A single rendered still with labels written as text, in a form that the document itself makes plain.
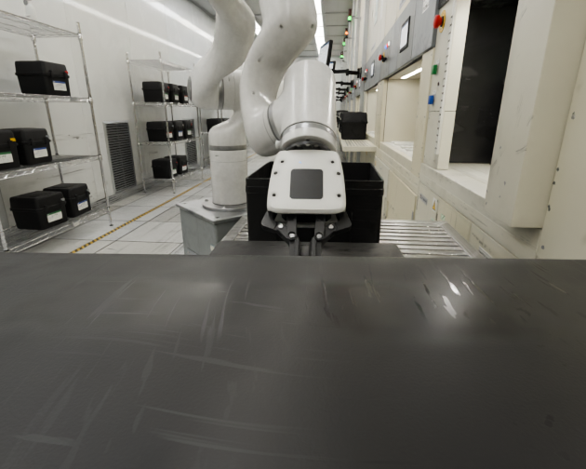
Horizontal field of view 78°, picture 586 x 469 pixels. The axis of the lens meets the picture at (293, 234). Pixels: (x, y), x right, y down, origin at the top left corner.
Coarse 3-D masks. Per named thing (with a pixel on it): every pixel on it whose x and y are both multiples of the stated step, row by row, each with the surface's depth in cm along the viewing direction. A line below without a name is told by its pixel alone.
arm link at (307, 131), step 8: (288, 128) 50; (296, 128) 50; (304, 128) 49; (312, 128) 49; (320, 128) 49; (328, 128) 50; (280, 136) 52; (288, 136) 50; (296, 136) 49; (304, 136) 49; (312, 136) 49; (320, 136) 49; (328, 136) 50; (280, 144) 51; (288, 144) 50; (328, 144) 50; (336, 144) 51; (336, 152) 51
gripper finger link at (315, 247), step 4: (328, 224) 46; (332, 224) 46; (328, 228) 46; (332, 228) 46; (328, 232) 46; (332, 232) 46; (324, 236) 46; (328, 236) 46; (312, 240) 44; (324, 240) 46; (312, 244) 44; (316, 244) 45; (320, 244) 45; (312, 248) 44; (316, 248) 45; (320, 248) 45; (312, 252) 44; (316, 252) 45; (320, 252) 45
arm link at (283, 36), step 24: (264, 0) 57; (288, 0) 54; (312, 0) 56; (264, 24) 56; (288, 24) 55; (312, 24) 56; (264, 48) 57; (288, 48) 58; (264, 72) 59; (240, 96) 59; (264, 96) 60; (264, 120) 56; (264, 144) 58
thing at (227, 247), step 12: (228, 240) 59; (216, 252) 54; (228, 252) 54; (240, 252) 54; (252, 252) 53; (264, 252) 53; (276, 252) 53; (288, 252) 53; (300, 252) 46; (324, 252) 53; (336, 252) 53; (348, 252) 53; (360, 252) 54; (372, 252) 54; (384, 252) 54; (396, 252) 54
